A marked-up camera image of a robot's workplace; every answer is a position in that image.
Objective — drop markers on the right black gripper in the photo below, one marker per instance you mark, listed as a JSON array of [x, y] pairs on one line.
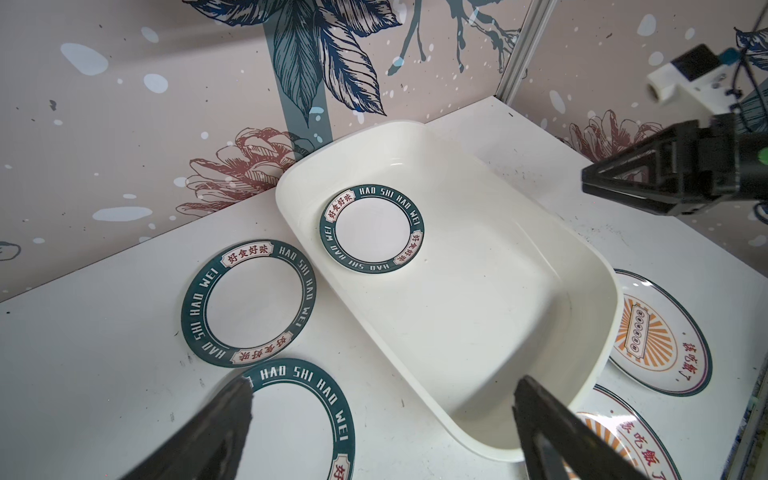
[[684, 169]]

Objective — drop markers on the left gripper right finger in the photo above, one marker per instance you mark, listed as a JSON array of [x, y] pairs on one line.
[[554, 440]]

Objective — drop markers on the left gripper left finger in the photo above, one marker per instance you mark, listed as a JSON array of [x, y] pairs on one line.
[[210, 445]]

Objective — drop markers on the orange sunburst plate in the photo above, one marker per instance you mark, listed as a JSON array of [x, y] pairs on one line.
[[623, 429], [659, 345]]

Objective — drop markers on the green ring plate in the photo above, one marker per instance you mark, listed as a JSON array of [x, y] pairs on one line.
[[371, 229], [248, 303]]

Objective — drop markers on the white plastic bin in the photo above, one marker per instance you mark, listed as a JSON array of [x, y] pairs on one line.
[[500, 289]]

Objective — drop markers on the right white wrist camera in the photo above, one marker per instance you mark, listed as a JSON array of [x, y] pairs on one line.
[[699, 80]]

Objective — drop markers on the green ring plate mid left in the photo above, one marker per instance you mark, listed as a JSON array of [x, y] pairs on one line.
[[301, 426]]

